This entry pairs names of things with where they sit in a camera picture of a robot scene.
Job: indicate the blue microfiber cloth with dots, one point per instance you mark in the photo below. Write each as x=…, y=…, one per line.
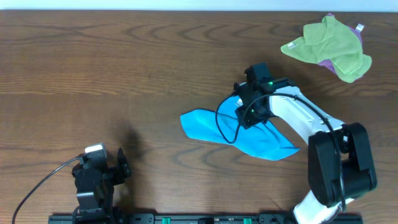
x=262, y=140

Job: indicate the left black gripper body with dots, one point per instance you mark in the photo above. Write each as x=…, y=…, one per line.
x=109, y=175

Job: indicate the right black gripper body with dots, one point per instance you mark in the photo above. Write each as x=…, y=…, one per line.
x=255, y=115

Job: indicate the purple microfiber cloth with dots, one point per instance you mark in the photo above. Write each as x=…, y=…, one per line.
x=343, y=52

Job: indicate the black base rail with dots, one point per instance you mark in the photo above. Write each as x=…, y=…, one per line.
x=148, y=218

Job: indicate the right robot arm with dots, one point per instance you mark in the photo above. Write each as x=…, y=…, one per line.
x=340, y=161

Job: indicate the green microfiber cloth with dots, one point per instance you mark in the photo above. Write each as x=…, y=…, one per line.
x=309, y=47

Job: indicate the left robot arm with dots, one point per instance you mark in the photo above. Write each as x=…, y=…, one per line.
x=96, y=203

